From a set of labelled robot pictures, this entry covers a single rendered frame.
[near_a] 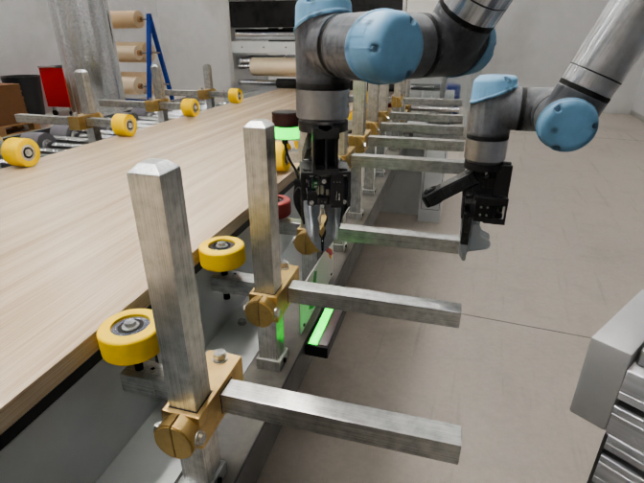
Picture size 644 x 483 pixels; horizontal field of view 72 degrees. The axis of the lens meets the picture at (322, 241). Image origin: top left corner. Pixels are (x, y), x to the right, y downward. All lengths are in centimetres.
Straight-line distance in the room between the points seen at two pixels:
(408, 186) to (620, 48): 277
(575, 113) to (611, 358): 37
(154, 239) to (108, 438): 45
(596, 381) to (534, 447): 129
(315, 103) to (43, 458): 59
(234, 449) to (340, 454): 93
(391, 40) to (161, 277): 34
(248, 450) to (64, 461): 25
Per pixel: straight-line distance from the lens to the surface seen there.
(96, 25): 470
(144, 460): 85
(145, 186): 44
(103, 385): 78
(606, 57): 75
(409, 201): 346
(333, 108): 62
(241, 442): 73
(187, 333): 51
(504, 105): 86
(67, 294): 75
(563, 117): 73
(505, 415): 185
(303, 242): 93
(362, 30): 52
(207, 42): 1130
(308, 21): 62
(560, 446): 182
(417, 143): 141
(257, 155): 66
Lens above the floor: 124
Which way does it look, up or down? 25 degrees down
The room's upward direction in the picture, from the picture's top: straight up
